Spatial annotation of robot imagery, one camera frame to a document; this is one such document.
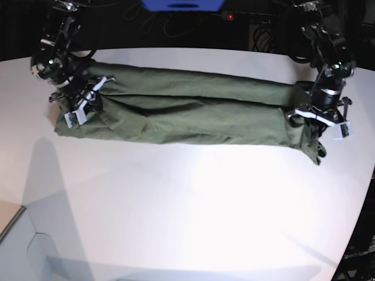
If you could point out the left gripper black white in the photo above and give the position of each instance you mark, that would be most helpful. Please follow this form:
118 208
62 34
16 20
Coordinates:
325 108

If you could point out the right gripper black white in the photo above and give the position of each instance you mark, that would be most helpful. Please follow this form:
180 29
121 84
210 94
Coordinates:
77 104

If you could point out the olive green t-shirt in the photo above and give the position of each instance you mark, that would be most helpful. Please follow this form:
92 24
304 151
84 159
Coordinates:
160 106

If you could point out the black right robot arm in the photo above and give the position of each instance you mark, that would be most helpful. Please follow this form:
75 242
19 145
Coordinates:
54 60

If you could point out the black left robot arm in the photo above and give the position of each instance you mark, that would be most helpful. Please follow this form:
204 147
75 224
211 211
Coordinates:
330 55

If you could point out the blue box at table back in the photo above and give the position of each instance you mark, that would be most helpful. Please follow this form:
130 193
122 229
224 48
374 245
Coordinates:
182 5

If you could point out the black power strip red light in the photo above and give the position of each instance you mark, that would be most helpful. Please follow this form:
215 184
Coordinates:
250 17

